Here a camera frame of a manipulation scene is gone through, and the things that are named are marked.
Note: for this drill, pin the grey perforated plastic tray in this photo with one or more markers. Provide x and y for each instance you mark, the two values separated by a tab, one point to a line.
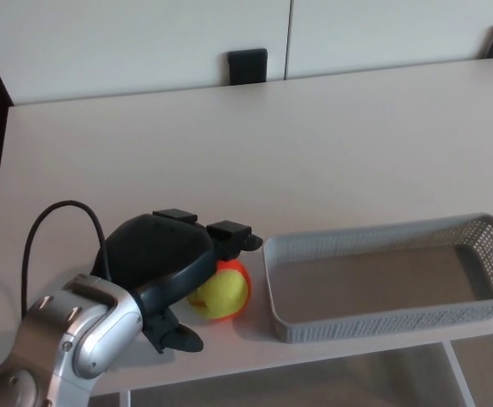
390	275

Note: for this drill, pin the yellow and orange tennis ball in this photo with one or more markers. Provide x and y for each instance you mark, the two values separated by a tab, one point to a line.
223	292

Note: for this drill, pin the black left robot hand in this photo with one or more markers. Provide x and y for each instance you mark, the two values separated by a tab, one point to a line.
157	250

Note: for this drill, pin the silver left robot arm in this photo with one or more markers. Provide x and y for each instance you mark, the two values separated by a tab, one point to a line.
73	335

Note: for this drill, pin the white table frame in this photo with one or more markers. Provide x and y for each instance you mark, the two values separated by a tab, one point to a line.
297	373

